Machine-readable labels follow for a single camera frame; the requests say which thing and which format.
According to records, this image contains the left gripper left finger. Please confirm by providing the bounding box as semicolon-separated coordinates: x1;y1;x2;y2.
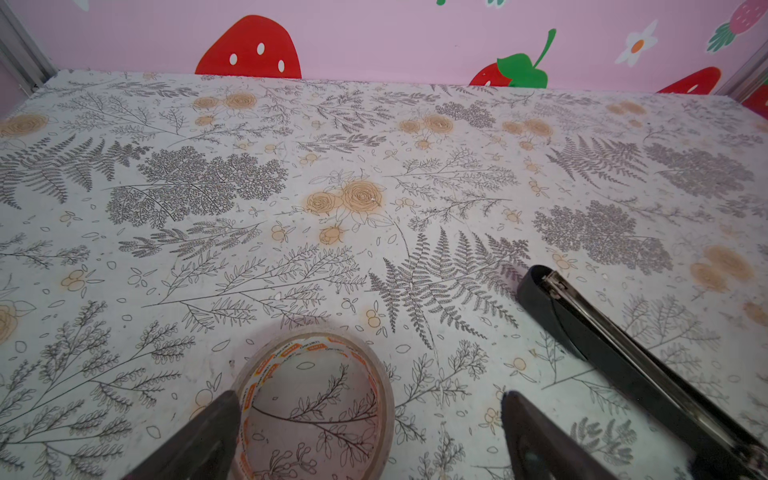
123;390;241;480

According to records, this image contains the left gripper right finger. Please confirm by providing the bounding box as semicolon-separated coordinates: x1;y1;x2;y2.
501;391;616;480

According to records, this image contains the black stapler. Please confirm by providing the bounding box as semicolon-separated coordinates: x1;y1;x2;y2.
517;265;767;479

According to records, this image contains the clear tape roll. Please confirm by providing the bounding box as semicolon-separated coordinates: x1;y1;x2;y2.
228;327;395;479

